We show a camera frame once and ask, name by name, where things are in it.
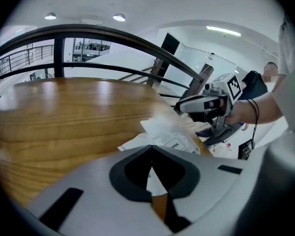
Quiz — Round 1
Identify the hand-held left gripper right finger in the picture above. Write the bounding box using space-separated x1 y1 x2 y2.
151 145 253 236

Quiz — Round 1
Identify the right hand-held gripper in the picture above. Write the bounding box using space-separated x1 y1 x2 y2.
174 72 244 133

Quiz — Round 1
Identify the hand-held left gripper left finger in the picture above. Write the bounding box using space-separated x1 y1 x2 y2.
27 145 174 236

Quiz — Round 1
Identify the white lidded wet wipe pack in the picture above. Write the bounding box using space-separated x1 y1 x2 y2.
118 118 202 196

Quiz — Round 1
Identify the person's right forearm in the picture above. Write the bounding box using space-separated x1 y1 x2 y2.
225 91 286 125

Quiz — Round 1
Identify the person's right hand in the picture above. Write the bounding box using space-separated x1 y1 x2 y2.
208 98 225 110

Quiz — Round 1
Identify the black door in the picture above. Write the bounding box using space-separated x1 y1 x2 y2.
161 32 180 57

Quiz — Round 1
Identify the long fluorescent ceiling lamp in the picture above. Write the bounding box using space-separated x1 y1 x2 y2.
206 25 242 37

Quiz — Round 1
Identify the brown wooden table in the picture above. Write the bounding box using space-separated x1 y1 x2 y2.
0 77 212 208

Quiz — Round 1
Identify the person's light t-shirt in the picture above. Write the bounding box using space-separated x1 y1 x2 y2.
238 8 295 236

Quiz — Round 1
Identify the black railing with wooden handrail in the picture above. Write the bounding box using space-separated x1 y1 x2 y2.
0 23 215 108

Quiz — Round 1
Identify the small black device on cord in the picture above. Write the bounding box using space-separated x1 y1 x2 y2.
237 97 260 160

